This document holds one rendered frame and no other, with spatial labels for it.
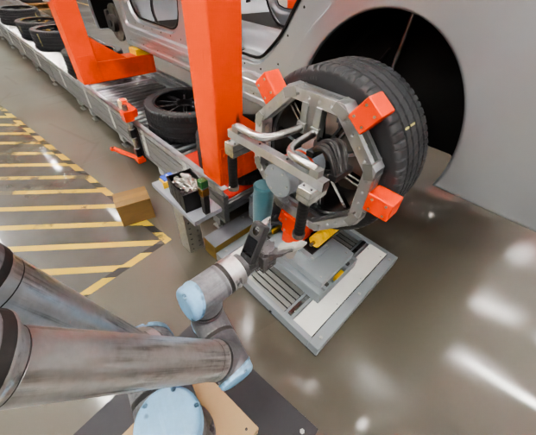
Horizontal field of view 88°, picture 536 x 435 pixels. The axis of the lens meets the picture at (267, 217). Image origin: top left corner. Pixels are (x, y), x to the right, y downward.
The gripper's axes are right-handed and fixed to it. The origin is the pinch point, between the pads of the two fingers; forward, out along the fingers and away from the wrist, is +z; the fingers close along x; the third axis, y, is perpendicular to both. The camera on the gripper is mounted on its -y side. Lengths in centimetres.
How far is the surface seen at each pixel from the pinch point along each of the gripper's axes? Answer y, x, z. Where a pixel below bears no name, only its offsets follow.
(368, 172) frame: -12.6, 8.5, 26.1
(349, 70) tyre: -35, -12, 38
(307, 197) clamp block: -10.5, 2.1, 4.5
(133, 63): 14, -256, 67
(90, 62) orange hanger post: 8, -255, 31
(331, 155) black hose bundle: -19.7, 1.3, 14.2
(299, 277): 68, -12, 31
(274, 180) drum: -2.3, -17.6, 12.0
